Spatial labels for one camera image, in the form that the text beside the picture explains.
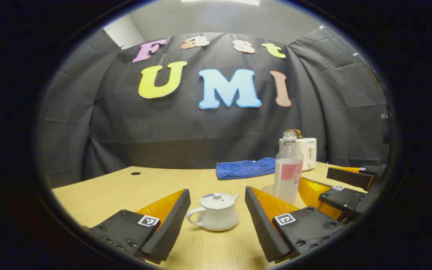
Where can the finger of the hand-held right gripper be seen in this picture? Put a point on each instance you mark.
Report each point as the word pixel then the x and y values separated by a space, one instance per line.
pixel 351 178
pixel 343 198

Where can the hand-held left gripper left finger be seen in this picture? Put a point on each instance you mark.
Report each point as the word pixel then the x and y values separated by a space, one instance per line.
pixel 171 228

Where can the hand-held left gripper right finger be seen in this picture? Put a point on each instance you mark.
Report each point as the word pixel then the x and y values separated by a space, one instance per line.
pixel 263 228

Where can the round coaster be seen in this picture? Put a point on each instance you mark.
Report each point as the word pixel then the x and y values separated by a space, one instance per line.
pixel 267 188

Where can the white teacup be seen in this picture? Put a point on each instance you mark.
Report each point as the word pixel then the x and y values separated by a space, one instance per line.
pixel 216 219

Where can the white teacup lid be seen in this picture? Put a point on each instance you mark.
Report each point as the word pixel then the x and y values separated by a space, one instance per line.
pixel 218 202

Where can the clear water bottle pink label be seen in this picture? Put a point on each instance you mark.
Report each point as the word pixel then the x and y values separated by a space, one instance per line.
pixel 287 176

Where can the white toaster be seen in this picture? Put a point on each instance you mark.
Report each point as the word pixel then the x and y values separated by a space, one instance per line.
pixel 309 152

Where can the blue towel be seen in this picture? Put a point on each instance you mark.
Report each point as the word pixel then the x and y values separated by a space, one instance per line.
pixel 242 168

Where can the black backdrop cloth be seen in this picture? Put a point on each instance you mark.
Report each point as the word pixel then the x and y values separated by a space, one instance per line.
pixel 201 131

